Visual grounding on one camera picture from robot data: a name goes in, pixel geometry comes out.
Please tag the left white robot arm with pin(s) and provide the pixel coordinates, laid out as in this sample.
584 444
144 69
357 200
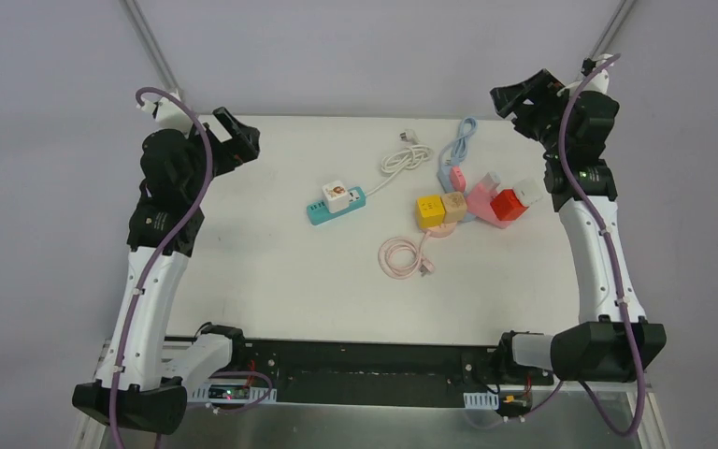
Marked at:
133 387

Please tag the pink power strip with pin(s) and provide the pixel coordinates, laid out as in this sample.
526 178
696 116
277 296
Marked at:
479 204

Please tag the yellow cube adapter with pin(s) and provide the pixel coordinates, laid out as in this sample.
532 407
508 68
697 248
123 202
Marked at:
429 211

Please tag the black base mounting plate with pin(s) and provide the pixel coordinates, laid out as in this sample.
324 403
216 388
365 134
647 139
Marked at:
368 374

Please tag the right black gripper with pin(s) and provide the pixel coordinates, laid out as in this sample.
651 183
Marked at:
533 99

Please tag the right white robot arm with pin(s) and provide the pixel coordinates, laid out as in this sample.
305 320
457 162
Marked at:
613 340

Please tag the teal power strip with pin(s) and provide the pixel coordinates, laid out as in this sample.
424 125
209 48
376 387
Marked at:
318 214

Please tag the white pink small adapter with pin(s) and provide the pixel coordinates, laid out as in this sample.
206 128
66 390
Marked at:
491 182

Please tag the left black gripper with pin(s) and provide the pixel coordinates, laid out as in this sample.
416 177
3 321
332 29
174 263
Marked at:
223 143

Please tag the red cube adapter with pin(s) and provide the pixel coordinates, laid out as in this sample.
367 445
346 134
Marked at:
507 206

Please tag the white cube adapter with picture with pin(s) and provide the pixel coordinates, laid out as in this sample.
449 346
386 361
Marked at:
336 196

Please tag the light blue power strip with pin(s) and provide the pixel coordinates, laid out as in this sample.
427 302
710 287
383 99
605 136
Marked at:
442 176

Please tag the beige cube adapter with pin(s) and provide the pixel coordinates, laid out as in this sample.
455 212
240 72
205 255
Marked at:
455 207

